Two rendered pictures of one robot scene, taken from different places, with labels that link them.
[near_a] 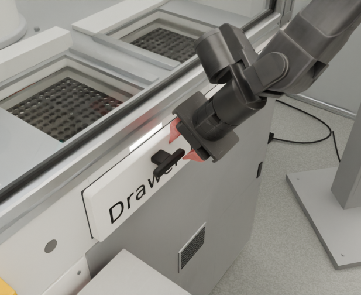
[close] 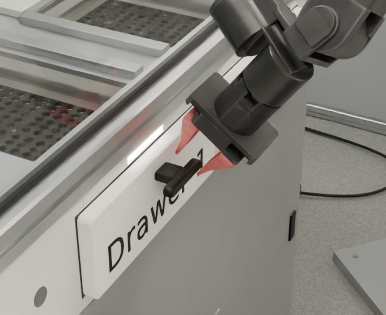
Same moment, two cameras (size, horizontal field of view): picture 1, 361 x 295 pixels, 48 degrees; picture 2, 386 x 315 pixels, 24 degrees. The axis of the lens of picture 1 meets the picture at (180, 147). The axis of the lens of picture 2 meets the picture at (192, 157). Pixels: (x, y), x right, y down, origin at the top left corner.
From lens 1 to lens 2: 0.41 m
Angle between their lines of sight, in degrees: 10
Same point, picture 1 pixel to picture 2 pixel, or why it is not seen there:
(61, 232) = (51, 277)
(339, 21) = not seen: outside the picture
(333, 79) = not seen: outside the picture
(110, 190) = (111, 217)
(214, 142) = (247, 137)
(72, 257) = not seen: outside the picture
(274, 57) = (319, 10)
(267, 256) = not seen: outside the picture
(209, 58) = (234, 23)
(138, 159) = (141, 174)
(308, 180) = (373, 258)
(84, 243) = (74, 304)
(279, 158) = (316, 227)
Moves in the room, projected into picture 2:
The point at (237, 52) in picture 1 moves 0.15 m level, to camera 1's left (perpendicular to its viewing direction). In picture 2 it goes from (271, 12) to (126, 21)
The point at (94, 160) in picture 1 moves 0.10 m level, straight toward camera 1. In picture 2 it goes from (90, 172) to (125, 225)
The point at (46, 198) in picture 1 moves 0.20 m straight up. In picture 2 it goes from (42, 219) to (20, 31)
